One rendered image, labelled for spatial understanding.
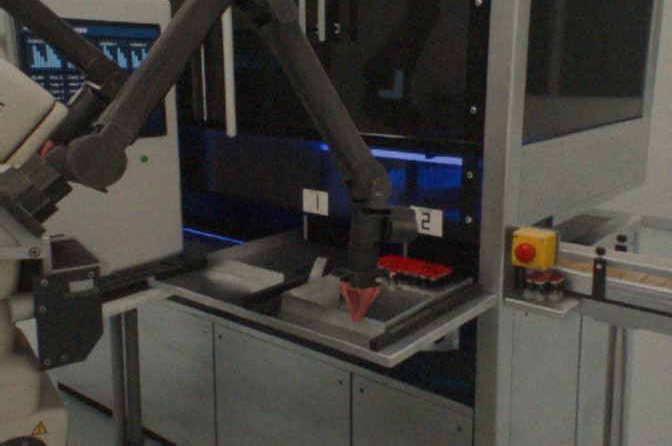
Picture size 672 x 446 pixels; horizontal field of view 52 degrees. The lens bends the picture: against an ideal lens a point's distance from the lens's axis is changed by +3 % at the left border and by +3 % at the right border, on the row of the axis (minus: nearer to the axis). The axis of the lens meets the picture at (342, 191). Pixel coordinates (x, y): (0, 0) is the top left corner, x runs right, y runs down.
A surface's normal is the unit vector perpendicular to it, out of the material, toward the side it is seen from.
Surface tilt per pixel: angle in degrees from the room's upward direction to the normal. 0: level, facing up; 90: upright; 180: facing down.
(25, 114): 90
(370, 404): 90
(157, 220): 90
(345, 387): 90
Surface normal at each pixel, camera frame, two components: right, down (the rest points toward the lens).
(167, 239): 0.78, 0.12
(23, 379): 0.56, 0.16
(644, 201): -0.62, 0.15
